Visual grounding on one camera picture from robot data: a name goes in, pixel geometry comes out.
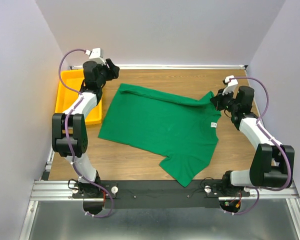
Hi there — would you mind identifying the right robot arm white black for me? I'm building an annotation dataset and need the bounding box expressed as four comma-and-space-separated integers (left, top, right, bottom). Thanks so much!
210, 86, 295, 196

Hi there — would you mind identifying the yellow plastic tray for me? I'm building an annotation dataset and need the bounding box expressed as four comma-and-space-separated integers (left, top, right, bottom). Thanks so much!
54, 69, 103, 125

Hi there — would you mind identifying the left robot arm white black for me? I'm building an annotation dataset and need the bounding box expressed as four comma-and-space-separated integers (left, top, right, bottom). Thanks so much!
52, 58, 120, 198

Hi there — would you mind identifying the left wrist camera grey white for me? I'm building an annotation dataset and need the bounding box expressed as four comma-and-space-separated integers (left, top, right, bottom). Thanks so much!
85, 48, 106, 65

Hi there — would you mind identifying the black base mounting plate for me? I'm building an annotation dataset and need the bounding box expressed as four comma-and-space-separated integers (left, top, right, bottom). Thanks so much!
67, 177, 250, 216

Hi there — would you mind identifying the aluminium front frame rail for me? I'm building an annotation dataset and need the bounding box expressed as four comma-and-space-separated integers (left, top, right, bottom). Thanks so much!
20, 177, 300, 240

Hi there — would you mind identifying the aluminium left side rail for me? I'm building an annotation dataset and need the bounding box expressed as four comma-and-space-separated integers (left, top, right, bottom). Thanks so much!
40, 148, 55, 181

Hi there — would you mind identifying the green t-shirt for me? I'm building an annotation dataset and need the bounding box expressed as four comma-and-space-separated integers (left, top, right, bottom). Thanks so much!
98, 83, 221, 187

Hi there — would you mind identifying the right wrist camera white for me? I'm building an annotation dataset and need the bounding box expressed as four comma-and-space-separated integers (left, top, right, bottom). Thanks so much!
222, 75, 238, 96

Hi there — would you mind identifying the white aluminium back rail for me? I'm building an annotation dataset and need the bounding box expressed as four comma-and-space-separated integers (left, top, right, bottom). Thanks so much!
69, 64, 249, 71

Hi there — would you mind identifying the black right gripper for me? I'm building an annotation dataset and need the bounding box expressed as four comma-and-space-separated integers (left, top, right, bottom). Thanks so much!
210, 87, 239, 113

